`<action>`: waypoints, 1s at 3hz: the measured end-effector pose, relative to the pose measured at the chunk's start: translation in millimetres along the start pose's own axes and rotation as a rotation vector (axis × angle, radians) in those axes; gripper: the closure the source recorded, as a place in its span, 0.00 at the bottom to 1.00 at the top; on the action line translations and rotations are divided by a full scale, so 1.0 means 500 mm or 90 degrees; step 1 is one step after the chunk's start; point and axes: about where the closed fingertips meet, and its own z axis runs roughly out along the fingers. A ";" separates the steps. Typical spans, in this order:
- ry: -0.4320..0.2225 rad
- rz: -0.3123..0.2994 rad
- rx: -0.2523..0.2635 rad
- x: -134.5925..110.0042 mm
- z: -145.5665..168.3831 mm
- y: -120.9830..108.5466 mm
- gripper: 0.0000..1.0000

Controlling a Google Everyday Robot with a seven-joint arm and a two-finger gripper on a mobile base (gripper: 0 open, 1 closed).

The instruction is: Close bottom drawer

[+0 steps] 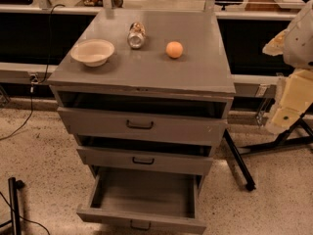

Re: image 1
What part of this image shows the black metal stand right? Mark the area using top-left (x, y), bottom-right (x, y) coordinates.
top-left (223, 114), bottom-right (313, 191)

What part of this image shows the black cable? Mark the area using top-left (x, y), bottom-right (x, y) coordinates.
top-left (0, 3), bottom-right (67, 142)

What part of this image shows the grey middle drawer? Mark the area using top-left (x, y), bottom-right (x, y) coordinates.
top-left (76, 135), bottom-right (212, 175)

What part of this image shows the grey bottom drawer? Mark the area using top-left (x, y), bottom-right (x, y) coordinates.
top-left (77, 167), bottom-right (206, 234)

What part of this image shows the lying metal can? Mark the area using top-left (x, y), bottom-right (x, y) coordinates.
top-left (127, 22), bottom-right (146, 49)

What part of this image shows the black stand left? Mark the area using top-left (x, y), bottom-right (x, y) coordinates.
top-left (0, 177), bottom-right (22, 235)

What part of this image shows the grey top drawer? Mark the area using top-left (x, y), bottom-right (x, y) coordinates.
top-left (59, 91), bottom-right (227, 146)

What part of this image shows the grey drawer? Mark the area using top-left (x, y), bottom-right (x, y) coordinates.
top-left (59, 91), bottom-right (227, 146)
top-left (76, 135), bottom-right (212, 175)
top-left (77, 167), bottom-right (206, 234)

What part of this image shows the grey drawer cabinet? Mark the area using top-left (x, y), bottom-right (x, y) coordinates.
top-left (47, 9), bottom-right (237, 194)

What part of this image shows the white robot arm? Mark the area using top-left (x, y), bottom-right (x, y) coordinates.
top-left (262, 0), bottom-right (313, 134)

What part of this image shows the orange fruit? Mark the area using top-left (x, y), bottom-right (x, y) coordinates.
top-left (165, 41), bottom-right (183, 59)

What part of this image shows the white bowl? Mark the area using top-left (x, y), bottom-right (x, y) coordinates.
top-left (70, 39), bottom-right (114, 68)

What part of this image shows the grey barrier rail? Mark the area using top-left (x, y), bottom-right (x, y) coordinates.
top-left (0, 11), bottom-right (295, 97)

